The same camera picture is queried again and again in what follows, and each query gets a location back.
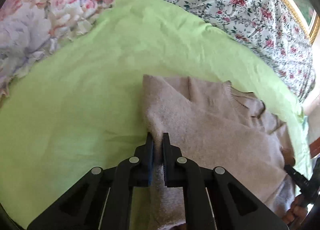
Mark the beige fleece garment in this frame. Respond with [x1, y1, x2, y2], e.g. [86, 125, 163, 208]
[143, 75, 295, 229]

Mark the pastel floral pillow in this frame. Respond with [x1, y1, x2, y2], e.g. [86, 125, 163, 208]
[1, 0, 116, 96]

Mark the person's right hand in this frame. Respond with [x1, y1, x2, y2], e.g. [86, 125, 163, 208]
[282, 194, 308, 226]

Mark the green bed sheet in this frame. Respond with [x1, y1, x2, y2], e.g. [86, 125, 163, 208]
[1, 0, 312, 228]

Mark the red rose floral quilt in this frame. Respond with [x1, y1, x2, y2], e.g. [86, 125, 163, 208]
[164, 0, 316, 102]

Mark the framed landscape painting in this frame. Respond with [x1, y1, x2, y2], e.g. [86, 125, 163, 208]
[283, 0, 319, 44]

